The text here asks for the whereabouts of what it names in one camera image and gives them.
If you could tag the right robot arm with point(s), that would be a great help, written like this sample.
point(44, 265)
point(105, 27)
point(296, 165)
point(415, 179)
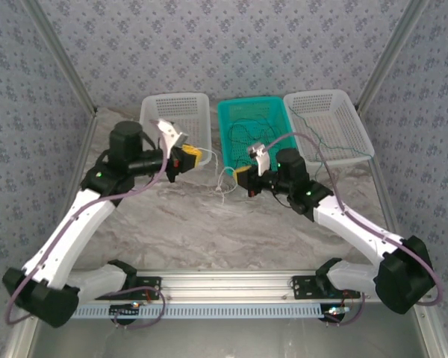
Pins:
point(403, 276)

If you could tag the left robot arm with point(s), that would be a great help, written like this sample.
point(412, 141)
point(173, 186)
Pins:
point(59, 242)

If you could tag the large white perforated plastic basket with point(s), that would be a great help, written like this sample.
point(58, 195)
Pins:
point(186, 108)

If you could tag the teal perforated plastic basket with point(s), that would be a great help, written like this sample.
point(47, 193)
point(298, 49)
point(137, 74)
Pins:
point(246, 108)

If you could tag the small circuit board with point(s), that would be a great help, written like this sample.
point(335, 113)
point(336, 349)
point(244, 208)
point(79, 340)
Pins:
point(336, 312)
point(125, 310)

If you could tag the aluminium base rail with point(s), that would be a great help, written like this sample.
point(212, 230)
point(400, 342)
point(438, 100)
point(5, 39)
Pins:
point(227, 285)

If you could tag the aluminium frame post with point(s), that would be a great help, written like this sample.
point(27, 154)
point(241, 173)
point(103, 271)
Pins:
point(391, 52)
point(65, 56)

